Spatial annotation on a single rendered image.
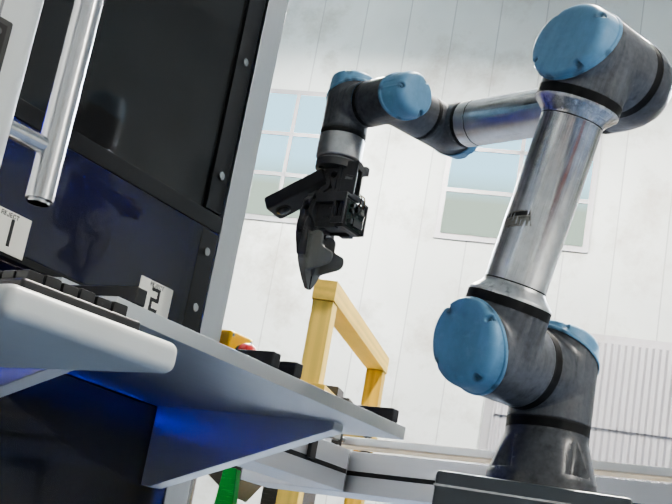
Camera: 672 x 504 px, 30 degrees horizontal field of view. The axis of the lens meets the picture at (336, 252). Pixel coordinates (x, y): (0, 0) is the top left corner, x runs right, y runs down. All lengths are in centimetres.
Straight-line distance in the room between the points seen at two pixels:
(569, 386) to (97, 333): 80
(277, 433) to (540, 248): 54
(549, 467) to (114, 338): 75
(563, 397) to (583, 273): 857
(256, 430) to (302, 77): 943
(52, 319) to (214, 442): 95
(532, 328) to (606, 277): 863
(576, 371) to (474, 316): 18
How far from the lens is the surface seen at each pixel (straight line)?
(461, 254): 1041
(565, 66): 168
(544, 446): 170
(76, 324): 110
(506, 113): 195
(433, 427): 1010
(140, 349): 114
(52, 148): 110
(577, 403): 173
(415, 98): 196
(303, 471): 266
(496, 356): 160
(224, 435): 199
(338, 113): 203
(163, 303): 208
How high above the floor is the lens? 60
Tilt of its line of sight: 16 degrees up
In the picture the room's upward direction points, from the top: 10 degrees clockwise
